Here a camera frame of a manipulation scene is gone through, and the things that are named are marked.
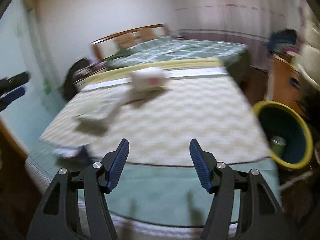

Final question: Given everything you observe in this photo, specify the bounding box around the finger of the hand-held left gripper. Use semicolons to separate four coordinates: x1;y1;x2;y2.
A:
0;71;31;93
0;86;27;110

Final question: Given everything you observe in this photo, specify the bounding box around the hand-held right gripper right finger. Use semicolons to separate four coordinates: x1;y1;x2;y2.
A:
189;138;292;240

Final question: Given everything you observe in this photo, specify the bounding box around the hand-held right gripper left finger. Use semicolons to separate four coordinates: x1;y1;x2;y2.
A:
26;138;130;240

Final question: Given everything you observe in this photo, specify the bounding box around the clear plastic jar white lid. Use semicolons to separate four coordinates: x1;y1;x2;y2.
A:
271;135;287;159

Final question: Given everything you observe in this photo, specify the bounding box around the yellow rimmed trash bin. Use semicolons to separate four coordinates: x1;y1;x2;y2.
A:
252;101;314;169

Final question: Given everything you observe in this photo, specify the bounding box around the frosted glass wardrobe door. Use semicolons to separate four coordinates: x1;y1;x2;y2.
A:
0;0;68;153

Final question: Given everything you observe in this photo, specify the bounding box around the green checked tablecloth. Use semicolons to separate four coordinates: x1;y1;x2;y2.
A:
25;142;282;233

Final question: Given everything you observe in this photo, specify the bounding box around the bed with beige mat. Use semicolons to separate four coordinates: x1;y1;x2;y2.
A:
40;59;272;167

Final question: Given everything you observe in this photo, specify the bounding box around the white and blue packet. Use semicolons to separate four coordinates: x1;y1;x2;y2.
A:
54;146;90;162

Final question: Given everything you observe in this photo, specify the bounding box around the flat grey cardboard box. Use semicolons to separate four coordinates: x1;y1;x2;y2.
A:
74;99;122;123

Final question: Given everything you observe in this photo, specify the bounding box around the pile of colourful clothes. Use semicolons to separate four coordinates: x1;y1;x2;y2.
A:
87;60;108;73

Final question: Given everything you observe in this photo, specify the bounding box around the pink cardboard box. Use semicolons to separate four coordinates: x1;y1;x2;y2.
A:
130;67;167;93

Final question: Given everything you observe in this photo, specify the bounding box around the wooden bed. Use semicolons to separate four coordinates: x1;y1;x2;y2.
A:
91;24;250;85

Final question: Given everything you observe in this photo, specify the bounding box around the white stick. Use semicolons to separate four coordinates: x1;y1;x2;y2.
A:
280;171;313;189

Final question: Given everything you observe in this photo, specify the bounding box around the brown pillow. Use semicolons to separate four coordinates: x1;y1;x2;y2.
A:
140;27;161;40
117;34;135;49

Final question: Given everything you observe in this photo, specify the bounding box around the green checked quilt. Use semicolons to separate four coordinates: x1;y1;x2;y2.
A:
107;36;250;80

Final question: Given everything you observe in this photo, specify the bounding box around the wooden desk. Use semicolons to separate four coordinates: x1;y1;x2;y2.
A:
266;52;304;103

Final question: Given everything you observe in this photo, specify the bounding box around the pile of dark clothes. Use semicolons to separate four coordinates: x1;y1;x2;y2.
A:
266;29;298;54

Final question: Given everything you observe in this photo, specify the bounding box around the pink curtain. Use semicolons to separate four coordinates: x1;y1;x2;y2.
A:
174;0;305;45

